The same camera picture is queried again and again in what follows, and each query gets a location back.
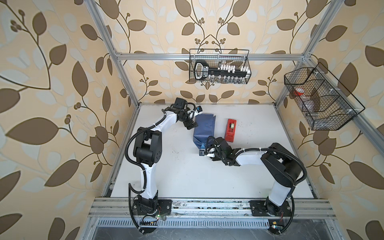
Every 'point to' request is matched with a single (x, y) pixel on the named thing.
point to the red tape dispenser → (231, 130)
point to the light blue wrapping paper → (204, 126)
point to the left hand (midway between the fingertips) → (191, 116)
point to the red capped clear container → (299, 91)
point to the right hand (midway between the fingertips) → (211, 146)
